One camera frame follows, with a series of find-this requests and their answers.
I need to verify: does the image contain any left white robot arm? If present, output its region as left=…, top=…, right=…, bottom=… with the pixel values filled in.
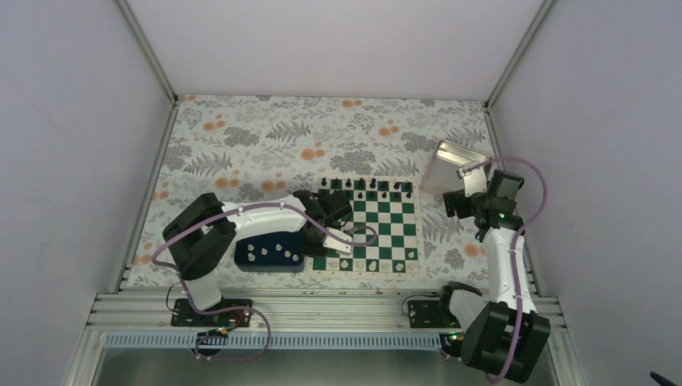
left=162, top=190, right=355, bottom=326

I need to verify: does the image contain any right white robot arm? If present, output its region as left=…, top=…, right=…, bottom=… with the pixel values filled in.
left=435, top=166, right=551, bottom=384

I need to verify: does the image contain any black chess pieces row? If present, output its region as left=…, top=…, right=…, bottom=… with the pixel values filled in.
left=314, top=177, right=417, bottom=203

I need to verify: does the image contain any green white chess board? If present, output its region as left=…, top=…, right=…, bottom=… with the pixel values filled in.
left=306, top=175, right=425, bottom=281

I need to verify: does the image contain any dark blue plastic tray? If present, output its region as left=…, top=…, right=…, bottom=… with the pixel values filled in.
left=234, top=240, right=305, bottom=273

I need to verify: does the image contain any silver metal tin box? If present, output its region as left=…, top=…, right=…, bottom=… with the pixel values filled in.
left=421, top=140, right=491, bottom=196

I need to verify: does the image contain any floral patterned table mat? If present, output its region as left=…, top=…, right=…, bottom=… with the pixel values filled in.
left=127, top=95, right=493, bottom=290

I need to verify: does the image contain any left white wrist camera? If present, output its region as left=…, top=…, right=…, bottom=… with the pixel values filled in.
left=323, top=228, right=353, bottom=255

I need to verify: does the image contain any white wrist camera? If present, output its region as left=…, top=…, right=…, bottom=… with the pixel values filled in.
left=458, top=162, right=487, bottom=198
left=323, top=228, right=353, bottom=255

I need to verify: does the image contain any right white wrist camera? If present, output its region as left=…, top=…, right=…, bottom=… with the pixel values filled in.
left=458, top=162, right=487, bottom=198

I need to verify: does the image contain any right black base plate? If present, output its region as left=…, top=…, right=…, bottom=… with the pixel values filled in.
left=406, top=299, right=459, bottom=329

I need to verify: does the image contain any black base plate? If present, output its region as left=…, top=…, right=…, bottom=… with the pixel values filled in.
left=170, top=298, right=251, bottom=329
left=406, top=299, right=459, bottom=329

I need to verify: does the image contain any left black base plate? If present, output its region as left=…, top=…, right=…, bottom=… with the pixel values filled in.
left=170, top=298, right=251, bottom=329

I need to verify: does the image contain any aluminium rail frame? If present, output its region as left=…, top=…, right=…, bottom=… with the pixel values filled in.
left=84, top=287, right=567, bottom=350

